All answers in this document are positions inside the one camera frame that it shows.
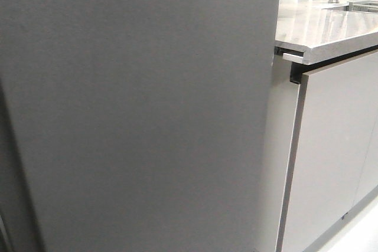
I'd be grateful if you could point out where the dark grey fridge door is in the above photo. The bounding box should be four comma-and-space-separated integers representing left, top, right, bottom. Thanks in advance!
1, 84, 45, 251
1, 0, 279, 251

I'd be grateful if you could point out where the grey kitchen counter cabinet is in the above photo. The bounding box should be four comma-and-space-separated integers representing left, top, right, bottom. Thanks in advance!
255, 2, 377, 251

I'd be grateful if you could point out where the steel sink with drain rack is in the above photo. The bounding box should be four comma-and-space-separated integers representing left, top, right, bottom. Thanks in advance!
321, 0, 377, 14

